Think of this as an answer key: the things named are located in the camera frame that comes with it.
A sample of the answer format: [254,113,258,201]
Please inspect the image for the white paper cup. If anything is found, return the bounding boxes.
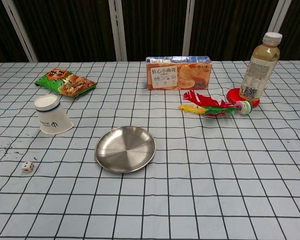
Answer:
[34,94,74,136]

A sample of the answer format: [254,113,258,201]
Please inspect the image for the white dice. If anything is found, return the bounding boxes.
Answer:
[21,161,35,173]

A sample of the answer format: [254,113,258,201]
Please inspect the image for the silver metal plate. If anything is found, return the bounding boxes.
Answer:
[94,125,157,174]

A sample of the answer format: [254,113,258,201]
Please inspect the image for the orange cookie box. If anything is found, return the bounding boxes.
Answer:
[145,55,212,92]

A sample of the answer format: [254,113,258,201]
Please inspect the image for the colourful feather shuttlecock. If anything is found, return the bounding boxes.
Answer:
[177,90,253,118]

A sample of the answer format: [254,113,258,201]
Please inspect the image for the red round lid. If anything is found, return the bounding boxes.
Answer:
[226,87,261,108]

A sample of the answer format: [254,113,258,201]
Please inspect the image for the light blue checked tablecloth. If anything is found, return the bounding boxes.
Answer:
[0,59,300,240]

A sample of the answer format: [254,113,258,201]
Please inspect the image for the green snack bag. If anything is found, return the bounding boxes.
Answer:
[34,67,98,99]

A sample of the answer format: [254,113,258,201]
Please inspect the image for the tea bottle with white cap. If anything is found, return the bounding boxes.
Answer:
[239,31,283,101]

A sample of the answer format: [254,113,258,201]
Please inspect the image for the white metal frame post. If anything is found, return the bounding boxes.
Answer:
[264,0,292,61]
[108,0,128,62]
[182,0,199,58]
[1,0,39,63]

